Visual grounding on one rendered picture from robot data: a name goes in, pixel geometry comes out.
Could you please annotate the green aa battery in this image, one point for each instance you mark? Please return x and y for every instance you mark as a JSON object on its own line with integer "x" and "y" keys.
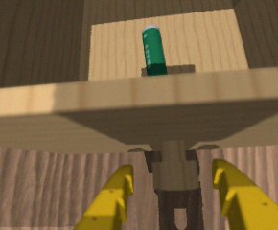
{"x": 153, "y": 49}

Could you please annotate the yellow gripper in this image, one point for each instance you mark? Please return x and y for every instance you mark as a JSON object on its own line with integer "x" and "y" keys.
{"x": 246, "y": 206}

